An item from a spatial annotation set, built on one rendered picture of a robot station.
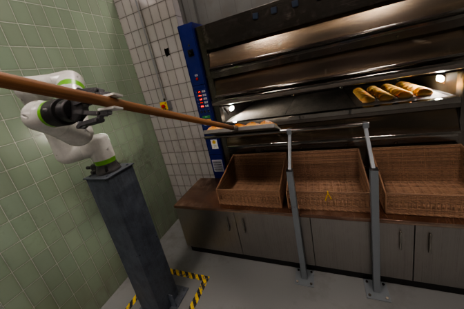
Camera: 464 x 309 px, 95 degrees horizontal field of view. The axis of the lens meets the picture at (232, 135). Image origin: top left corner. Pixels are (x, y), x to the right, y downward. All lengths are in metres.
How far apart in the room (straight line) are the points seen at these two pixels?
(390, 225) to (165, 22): 2.41
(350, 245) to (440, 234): 0.50
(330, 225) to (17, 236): 2.06
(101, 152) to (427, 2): 2.25
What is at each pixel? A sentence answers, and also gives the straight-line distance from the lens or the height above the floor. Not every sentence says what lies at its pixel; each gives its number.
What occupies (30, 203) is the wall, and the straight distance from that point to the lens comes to 2.01.
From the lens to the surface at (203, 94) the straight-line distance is 2.15.
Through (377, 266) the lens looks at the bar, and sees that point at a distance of 1.91.
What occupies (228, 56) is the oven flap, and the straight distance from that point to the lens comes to 2.03.
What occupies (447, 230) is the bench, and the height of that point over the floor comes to 0.53.
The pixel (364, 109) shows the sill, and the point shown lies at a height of 1.17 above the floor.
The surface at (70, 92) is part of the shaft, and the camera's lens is 0.64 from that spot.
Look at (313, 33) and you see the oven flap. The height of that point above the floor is 1.80.
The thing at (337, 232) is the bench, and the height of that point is 0.44.
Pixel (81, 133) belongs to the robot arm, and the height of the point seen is 1.53.
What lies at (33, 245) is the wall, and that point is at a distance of 2.08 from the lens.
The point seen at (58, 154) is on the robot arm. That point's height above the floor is 1.40.
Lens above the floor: 1.63
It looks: 16 degrees down
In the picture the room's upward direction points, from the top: 12 degrees counter-clockwise
